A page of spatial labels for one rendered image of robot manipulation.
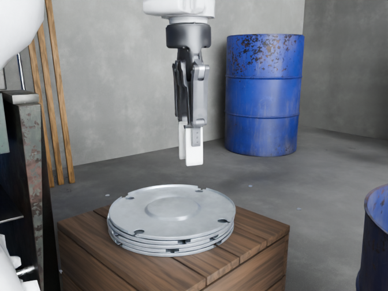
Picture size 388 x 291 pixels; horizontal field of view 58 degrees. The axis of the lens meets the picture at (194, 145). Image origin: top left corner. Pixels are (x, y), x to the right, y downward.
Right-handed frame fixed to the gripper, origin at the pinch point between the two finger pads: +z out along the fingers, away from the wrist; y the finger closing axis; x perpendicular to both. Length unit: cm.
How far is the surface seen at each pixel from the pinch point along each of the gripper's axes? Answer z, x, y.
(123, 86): 7, -13, 201
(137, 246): 21.1, 9.9, 4.6
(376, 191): 10.7, -34.9, -8.6
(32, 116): -1.7, 29.0, 31.6
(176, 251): 21.7, 2.8, 1.2
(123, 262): 22.7, 13.0, 2.3
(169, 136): 50, -49, 214
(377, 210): 15.2, -36.4, -8.1
